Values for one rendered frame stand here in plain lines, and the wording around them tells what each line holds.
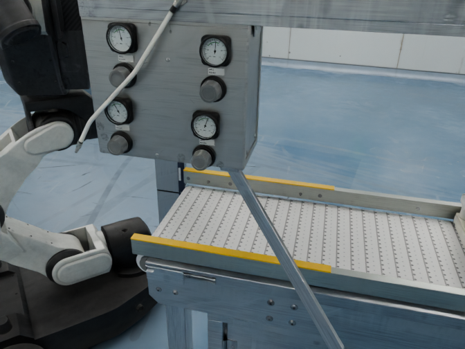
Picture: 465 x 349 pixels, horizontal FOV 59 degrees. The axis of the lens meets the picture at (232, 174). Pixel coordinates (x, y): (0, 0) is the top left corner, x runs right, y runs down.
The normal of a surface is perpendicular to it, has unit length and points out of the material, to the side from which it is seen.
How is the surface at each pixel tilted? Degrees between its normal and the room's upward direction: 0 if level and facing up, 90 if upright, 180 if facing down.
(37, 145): 90
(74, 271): 90
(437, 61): 90
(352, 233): 0
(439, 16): 90
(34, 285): 0
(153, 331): 0
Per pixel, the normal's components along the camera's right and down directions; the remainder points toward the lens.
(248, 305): -0.23, 0.44
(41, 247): 0.51, 0.40
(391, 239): 0.02, -0.89
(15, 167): 0.25, 0.73
